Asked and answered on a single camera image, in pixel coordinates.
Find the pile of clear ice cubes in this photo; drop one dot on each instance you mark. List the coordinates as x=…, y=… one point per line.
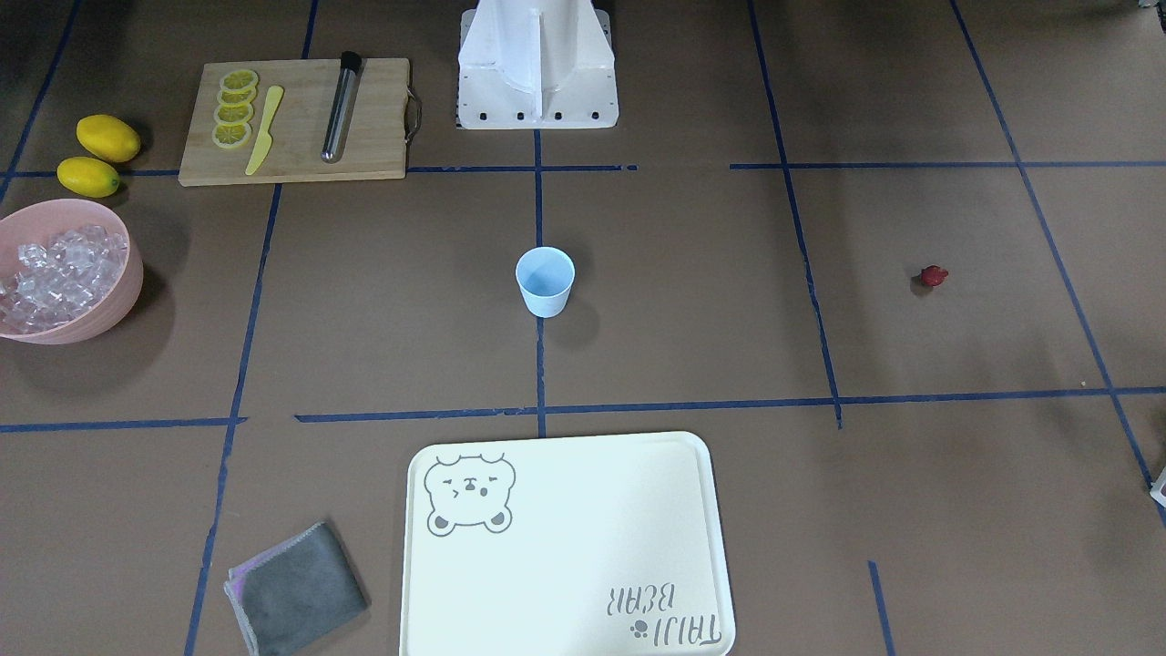
x=61, y=280

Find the pink plastic bowl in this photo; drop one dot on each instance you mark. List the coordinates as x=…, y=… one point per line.
x=41, y=221

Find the yellow lemon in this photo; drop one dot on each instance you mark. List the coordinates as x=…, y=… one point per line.
x=109, y=138
x=89, y=177

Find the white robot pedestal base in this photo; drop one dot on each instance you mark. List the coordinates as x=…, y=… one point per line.
x=536, y=65

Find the yellow plastic knife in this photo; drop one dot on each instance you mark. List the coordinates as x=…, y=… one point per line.
x=263, y=138

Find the grey folded cloth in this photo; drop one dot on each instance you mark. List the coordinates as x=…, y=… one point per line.
x=291, y=595

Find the wooden cutting board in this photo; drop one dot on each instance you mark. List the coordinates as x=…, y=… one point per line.
x=375, y=142

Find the light blue plastic cup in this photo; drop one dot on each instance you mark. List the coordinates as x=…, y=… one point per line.
x=545, y=277

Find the red strawberry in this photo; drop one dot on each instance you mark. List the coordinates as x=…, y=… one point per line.
x=932, y=276

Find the steel tube with black cap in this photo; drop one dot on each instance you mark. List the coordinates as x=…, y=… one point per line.
x=350, y=66

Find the cream bear serving tray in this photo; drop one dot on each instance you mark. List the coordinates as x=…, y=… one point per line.
x=582, y=545

